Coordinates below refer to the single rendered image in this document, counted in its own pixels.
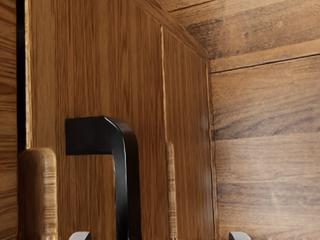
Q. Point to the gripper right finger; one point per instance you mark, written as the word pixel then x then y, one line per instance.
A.
pixel 238 236

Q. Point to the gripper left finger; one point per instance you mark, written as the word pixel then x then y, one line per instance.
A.
pixel 79 236

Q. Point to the brown wooden drawer cabinet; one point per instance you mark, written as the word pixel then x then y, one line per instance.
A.
pixel 100 75

